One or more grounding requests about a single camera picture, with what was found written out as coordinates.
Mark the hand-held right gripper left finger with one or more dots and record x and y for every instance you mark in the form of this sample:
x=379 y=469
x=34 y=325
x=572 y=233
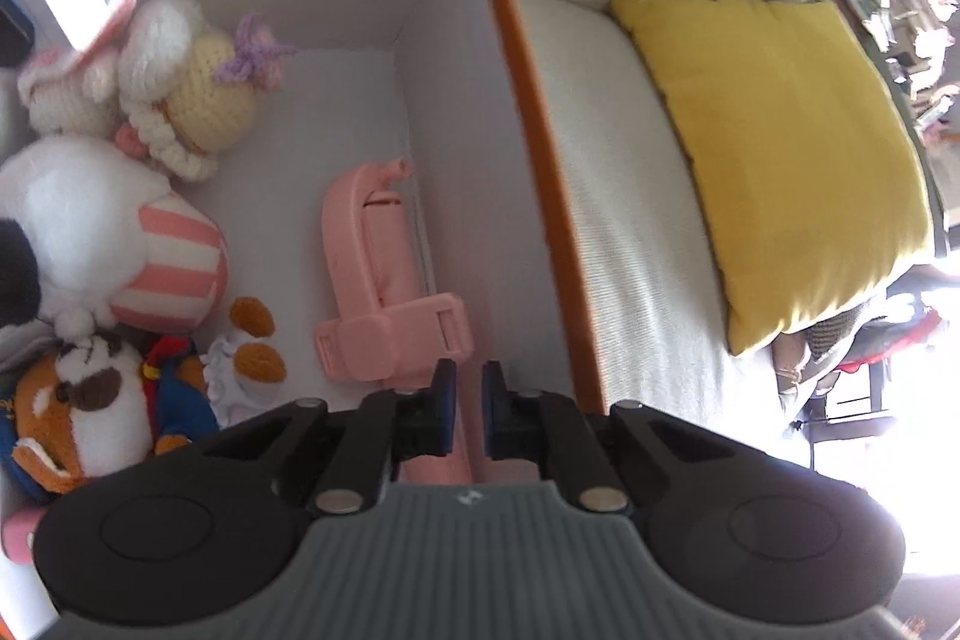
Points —
x=444 y=407

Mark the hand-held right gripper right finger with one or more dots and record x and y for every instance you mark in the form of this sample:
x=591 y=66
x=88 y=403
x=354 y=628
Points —
x=495 y=411

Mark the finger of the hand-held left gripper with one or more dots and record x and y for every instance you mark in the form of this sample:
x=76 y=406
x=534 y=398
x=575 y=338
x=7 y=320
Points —
x=15 y=33

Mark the pink selfie stick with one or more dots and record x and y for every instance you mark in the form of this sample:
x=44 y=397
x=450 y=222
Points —
x=375 y=325

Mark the white pink-striped plush toy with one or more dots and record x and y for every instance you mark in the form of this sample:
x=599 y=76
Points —
x=90 y=212

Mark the cream crocheted doll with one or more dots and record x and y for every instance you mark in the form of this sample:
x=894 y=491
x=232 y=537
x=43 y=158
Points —
x=210 y=93

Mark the orange cardboard box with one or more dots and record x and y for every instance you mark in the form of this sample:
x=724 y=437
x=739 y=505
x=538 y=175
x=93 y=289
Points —
x=465 y=123

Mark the beige fabric sofa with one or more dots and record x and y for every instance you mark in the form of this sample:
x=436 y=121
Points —
x=637 y=310

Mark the grey patterned cushion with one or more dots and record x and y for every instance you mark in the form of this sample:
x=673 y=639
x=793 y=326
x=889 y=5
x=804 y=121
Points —
x=836 y=332

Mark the yellow pillow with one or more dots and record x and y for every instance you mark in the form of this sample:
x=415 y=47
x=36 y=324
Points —
x=787 y=160

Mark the red cloth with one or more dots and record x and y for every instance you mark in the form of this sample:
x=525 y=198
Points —
x=900 y=344

